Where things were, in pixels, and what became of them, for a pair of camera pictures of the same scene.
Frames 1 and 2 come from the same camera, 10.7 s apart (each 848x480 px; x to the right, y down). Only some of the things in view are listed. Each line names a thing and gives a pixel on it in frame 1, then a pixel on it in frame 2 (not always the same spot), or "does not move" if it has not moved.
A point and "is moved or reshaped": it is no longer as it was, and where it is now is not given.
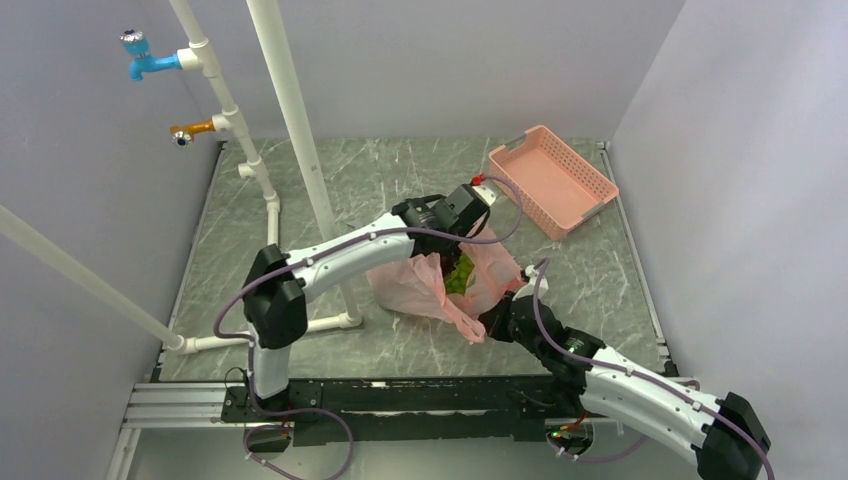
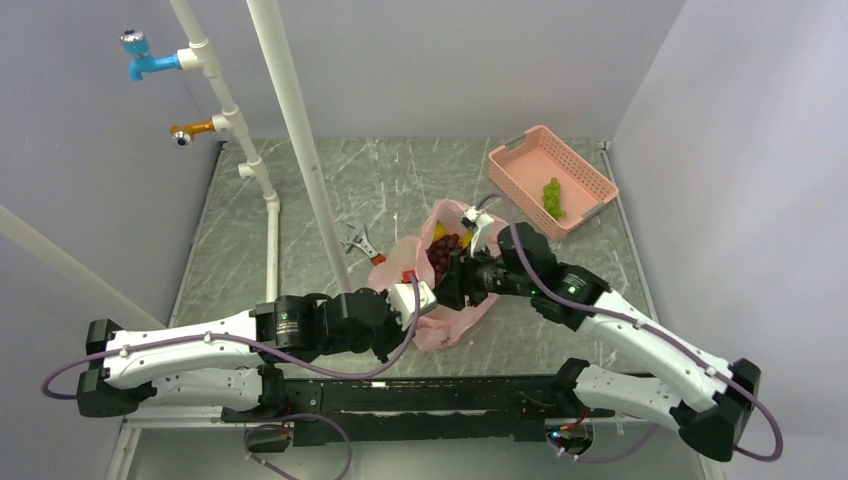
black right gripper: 493,319 to 460,279
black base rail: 329,410 does not move
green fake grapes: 457,281 is moved or reshaped
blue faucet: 137,47 does not move
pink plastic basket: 556,187 does not move
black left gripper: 449,253 to 397,336
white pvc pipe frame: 194,55 does not move
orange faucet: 182,135 does not move
